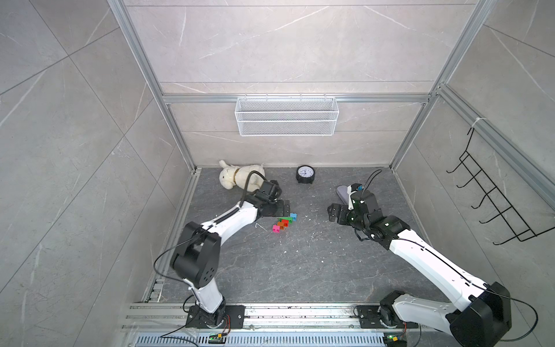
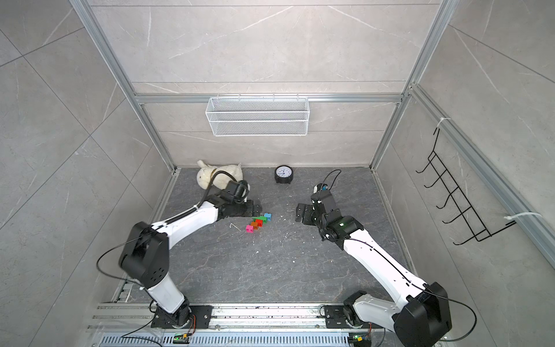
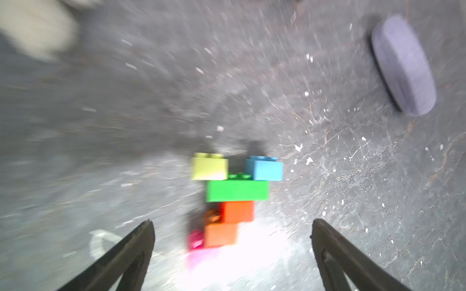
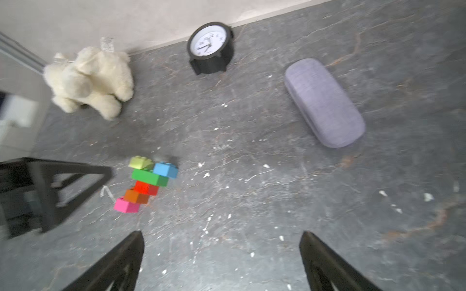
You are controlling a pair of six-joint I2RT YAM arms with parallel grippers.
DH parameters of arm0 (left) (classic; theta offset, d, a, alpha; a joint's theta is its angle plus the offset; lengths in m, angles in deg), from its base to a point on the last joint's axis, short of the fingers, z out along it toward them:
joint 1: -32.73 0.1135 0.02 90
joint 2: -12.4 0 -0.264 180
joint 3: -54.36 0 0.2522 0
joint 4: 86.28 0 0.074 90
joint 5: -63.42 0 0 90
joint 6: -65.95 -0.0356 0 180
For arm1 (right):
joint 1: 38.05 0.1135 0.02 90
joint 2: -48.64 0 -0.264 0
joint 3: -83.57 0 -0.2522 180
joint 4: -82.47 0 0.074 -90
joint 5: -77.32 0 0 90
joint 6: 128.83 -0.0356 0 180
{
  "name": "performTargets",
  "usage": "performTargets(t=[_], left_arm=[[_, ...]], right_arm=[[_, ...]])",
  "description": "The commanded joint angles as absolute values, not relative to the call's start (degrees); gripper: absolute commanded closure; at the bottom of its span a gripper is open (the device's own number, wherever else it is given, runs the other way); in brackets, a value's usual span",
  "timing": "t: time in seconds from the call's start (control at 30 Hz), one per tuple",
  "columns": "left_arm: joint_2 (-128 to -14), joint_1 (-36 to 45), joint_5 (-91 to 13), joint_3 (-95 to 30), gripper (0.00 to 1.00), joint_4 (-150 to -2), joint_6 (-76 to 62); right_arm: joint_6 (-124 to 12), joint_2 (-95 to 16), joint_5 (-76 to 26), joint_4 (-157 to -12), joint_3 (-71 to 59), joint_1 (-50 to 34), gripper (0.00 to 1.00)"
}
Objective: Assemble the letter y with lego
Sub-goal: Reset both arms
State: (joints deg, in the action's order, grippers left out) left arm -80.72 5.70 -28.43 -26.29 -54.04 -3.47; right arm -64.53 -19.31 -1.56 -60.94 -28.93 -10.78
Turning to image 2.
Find white wire mesh basket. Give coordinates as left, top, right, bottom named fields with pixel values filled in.
left=205, top=96, right=310, bottom=137

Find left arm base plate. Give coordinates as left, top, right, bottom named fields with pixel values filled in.
left=150, top=305, right=213, bottom=329

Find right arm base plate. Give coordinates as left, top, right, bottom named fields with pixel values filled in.
left=319, top=304, right=371, bottom=330

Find black round alarm clock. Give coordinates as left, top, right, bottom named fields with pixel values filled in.
left=274, top=165, right=293, bottom=184

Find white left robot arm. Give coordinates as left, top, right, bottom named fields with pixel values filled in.
left=113, top=171, right=261, bottom=328

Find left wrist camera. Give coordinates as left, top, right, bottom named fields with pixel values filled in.
left=226, top=180, right=250, bottom=203

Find black wire hook rack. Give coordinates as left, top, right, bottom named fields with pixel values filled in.
left=415, top=128, right=517, bottom=246

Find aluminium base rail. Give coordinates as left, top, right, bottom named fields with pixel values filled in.
left=79, top=303, right=401, bottom=346

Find long green lego brick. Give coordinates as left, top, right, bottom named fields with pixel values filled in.
left=252, top=216, right=267, bottom=223

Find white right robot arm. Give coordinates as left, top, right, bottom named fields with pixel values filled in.
left=296, top=200, right=453, bottom=346

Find white plush dog toy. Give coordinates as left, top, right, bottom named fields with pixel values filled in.
left=196, top=160, right=244, bottom=189

